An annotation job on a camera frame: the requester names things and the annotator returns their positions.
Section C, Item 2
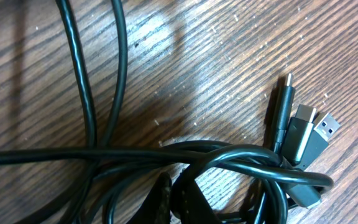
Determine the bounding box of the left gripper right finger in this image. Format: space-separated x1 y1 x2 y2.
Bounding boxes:
171 169 219 224

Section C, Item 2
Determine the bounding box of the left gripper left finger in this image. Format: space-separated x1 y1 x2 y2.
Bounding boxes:
127 172 172 224

